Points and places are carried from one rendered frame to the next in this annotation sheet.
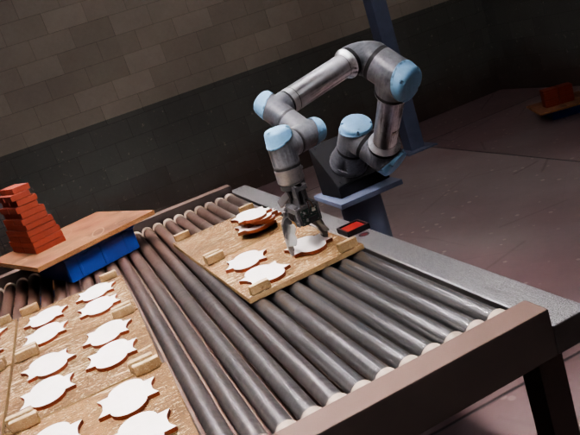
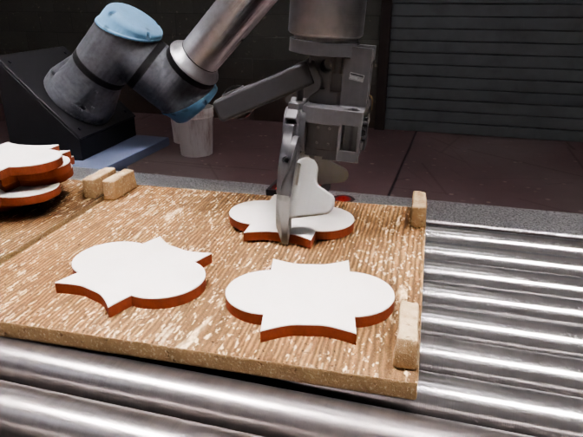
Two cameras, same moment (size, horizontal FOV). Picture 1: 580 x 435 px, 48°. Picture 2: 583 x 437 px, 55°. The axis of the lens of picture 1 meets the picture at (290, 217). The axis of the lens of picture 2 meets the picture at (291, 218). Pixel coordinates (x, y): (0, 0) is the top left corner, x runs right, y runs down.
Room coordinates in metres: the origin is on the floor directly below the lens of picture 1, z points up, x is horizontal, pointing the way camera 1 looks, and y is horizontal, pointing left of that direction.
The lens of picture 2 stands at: (1.42, 0.48, 1.19)
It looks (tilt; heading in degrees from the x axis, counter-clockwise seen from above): 22 degrees down; 303
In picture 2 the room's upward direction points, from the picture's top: straight up
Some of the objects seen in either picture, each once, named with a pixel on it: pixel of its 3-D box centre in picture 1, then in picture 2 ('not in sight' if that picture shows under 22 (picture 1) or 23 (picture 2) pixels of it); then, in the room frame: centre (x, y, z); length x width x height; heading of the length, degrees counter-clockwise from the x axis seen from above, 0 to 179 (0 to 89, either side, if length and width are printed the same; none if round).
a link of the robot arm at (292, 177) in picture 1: (290, 174); (327, 17); (1.72, -0.04, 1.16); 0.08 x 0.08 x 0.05
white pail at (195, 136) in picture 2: not in sight; (195, 130); (4.42, -2.74, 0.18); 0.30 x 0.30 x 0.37
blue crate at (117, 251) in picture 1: (85, 251); not in sight; (2.48, 0.80, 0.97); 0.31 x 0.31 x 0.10; 40
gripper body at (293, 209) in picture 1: (299, 202); (326, 100); (1.71, -0.04, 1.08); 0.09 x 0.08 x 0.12; 20
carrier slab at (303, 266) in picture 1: (279, 258); (224, 256); (1.77, 0.07, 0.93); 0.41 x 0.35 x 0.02; 20
